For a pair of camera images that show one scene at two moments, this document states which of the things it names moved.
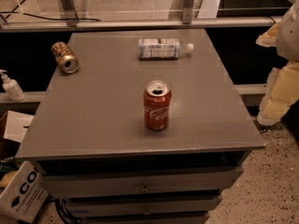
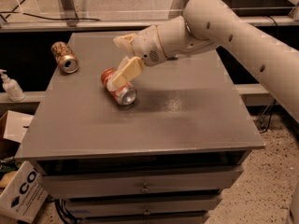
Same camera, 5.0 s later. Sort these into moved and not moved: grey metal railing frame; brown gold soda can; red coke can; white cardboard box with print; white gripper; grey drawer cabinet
Moved: white gripper; red coke can
Not moved: brown gold soda can; grey drawer cabinet; grey metal railing frame; white cardboard box with print
